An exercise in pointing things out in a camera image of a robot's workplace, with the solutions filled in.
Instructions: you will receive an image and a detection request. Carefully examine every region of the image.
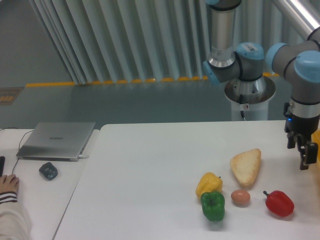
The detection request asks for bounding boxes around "silver laptop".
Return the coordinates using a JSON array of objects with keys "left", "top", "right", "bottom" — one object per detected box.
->
[{"left": 16, "top": 122, "right": 95, "bottom": 162}]

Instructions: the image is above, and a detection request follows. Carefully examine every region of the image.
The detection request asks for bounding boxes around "yellow plastic basket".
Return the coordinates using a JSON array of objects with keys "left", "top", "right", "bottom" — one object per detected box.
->
[{"left": 310, "top": 129, "right": 320, "bottom": 175}]

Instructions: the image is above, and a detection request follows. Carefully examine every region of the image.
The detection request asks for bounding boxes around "thin grey cable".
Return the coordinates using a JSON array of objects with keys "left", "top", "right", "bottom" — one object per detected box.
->
[{"left": 0, "top": 127, "right": 35, "bottom": 176}]

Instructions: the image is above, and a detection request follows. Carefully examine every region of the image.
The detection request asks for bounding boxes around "yellow bell pepper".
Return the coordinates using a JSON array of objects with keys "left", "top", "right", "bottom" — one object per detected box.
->
[{"left": 195, "top": 172, "right": 223, "bottom": 199}]

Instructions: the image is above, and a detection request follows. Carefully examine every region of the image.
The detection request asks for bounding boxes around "green bell pepper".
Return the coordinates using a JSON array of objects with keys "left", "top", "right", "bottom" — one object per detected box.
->
[{"left": 200, "top": 191, "right": 225, "bottom": 222}]

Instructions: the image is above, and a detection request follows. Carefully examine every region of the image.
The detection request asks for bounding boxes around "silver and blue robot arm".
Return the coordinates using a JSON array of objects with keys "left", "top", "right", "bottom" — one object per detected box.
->
[{"left": 203, "top": 0, "right": 320, "bottom": 170}]

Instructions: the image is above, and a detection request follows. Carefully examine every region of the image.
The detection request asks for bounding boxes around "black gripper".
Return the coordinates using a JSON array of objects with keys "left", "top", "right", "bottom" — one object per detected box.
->
[{"left": 283, "top": 102, "right": 320, "bottom": 170}]

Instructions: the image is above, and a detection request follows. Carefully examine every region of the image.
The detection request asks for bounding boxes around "striped cream sleeve forearm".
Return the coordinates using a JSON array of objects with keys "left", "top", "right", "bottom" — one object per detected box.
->
[{"left": 0, "top": 191, "right": 31, "bottom": 240}]

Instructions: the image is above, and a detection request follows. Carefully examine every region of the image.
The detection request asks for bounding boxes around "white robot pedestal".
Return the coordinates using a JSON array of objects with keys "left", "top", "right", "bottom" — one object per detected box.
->
[{"left": 224, "top": 76, "right": 276, "bottom": 121}]

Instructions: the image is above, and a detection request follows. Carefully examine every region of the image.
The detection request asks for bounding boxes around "brown egg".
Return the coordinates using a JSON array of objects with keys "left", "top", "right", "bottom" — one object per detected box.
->
[{"left": 231, "top": 189, "right": 251, "bottom": 205}]

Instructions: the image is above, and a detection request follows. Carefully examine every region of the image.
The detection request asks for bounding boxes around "person's hand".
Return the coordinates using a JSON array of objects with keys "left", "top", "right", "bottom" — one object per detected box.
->
[{"left": 0, "top": 174, "right": 20, "bottom": 194}]

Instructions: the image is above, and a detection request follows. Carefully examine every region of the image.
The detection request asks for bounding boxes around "black phone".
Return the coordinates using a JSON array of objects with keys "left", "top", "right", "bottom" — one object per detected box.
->
[{"left": 0, "top": 156, "right": 6, "bottom": 177}]

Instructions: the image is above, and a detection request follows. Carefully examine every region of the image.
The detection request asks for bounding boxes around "triangular toasted bread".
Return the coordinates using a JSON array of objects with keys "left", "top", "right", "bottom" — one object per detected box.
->
[{"left": 230, "top": 148, "right": 262, "bottom": 188}]

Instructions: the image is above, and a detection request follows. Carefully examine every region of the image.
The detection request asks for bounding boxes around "red bell pepper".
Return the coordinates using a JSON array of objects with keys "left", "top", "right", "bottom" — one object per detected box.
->
[{"left": 263, "top": 190, "right": 295, "bottom": 218}]

